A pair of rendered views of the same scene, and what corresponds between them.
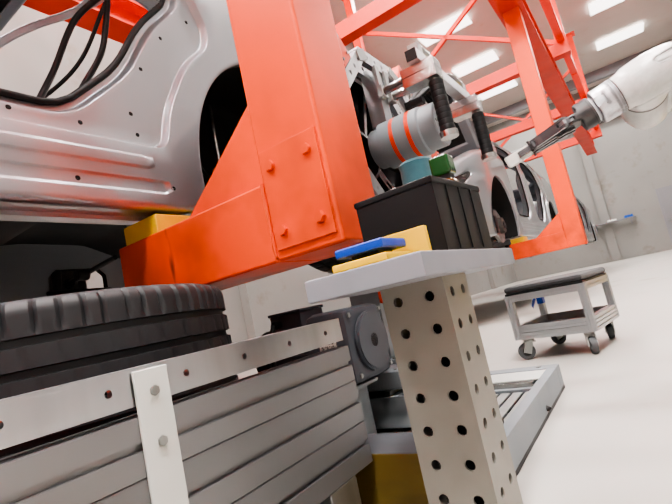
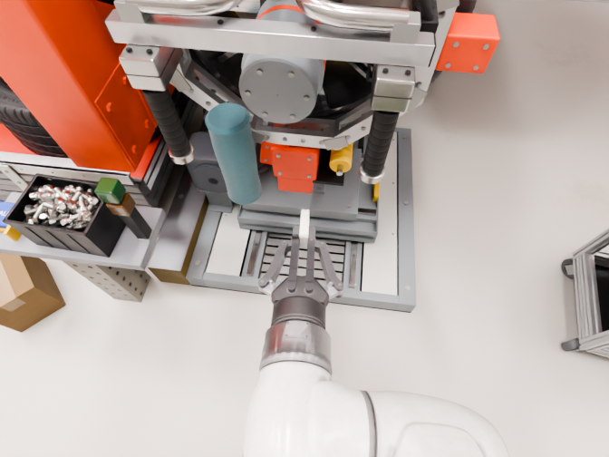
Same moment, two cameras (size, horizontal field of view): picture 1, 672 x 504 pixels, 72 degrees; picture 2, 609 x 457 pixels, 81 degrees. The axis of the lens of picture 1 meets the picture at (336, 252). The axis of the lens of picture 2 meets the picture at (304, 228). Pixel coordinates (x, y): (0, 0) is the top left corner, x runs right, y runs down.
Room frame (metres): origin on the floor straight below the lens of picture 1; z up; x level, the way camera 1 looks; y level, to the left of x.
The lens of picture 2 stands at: (1.08, -0.82, 1.24)
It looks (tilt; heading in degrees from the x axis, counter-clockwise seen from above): 60 degrees down; 64
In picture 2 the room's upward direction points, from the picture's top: straight up
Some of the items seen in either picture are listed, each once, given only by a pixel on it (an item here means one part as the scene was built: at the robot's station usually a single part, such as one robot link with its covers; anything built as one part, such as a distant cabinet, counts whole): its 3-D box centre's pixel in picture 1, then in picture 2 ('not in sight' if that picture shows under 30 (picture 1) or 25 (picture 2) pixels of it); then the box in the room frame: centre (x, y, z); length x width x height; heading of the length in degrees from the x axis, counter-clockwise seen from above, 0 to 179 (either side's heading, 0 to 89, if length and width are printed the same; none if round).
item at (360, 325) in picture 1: (311, 375); (231, 147); (1.24, 0.13, 0.26); 0.42 x 0.18 x 0.35; 57
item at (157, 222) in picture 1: (163, 231); not in sight; (1.19, 0.43, 0.70); 0.14 x 0.14 x 0.05; 57
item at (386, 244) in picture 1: (371, 252); (4, 215); (0.60, -0.05, 0.47); 0.07 x 0.07 x 0.02; 57
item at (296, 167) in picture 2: not in sight; (298, 151); (1.36, -0.19, 0.48); 0.16 x 0.12 x 0.17; 57
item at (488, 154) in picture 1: (482, 134); (379, 142); (1.36, -0.51, 0.83); 0.04 x 0.04 x 0.16
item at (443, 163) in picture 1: (442, 166); (111, 190); (0.91, -0.25, 0.64); 0.04 x 0.04 x 0.04; 57
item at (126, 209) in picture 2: not in sight; (120, 204); (0.91, -0.25, 0.59); 0.04 x 0.04 x 0.04; 57
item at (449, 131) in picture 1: (442, 107); (169, 122); (1.07, -0.33, 0.83); 0.04 x 0.04 x 0.16
